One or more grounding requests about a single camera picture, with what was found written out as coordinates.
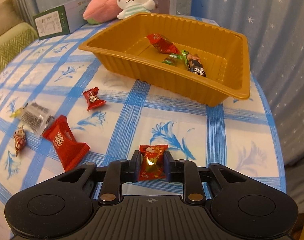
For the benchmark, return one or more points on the green and white box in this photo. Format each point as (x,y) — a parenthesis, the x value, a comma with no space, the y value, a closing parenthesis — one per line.
(49,23)

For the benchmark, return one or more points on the small green candy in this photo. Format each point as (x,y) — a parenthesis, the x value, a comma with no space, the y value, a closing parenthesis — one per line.
(170,60)

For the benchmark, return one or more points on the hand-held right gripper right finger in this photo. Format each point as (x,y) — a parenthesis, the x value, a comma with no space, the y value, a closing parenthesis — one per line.
(167,166)

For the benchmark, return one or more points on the red-brown twist candy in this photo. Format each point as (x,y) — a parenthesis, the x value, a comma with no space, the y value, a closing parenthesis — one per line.
(19,142)

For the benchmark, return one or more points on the golden plastic tray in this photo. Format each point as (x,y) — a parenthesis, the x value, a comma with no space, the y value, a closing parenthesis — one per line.
(132,65)

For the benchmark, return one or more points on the green chevron pillow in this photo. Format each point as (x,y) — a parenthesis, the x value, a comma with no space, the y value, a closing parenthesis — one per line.
(9,45)

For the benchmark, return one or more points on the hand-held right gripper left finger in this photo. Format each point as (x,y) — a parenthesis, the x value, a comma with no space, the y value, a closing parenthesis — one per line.
(137,166)

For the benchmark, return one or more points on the pink plush toy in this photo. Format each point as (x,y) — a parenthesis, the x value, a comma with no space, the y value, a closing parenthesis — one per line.
(102,7)

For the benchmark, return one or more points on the red square snack packet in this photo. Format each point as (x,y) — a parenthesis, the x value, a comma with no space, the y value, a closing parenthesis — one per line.
(64,142)

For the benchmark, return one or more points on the blue star curtain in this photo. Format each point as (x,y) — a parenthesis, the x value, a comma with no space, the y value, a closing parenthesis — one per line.
(267,30)

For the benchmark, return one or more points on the small yellow candy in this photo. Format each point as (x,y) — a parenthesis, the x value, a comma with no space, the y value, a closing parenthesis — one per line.
(15,114)

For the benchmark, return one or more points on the grey cloth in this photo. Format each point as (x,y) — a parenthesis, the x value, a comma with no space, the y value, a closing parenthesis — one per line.
(299,180)

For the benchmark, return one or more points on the blue checked tablecloth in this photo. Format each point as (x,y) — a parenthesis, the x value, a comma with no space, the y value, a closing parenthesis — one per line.
(167,110)

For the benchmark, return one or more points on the red and gold snack packet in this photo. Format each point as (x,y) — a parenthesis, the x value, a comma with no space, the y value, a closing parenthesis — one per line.
(150,165)

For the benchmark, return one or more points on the long green snack packet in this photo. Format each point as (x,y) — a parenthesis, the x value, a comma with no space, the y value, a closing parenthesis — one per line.
(195,65)

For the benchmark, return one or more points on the red twist candy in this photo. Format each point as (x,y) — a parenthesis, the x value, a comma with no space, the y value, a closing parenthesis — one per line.
(93,99)

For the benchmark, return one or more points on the beige pillow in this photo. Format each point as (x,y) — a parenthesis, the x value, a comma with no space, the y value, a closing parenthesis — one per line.
(2,17)

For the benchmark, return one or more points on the clear packet of dark seeds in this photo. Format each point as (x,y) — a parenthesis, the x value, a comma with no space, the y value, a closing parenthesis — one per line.
(34,116)

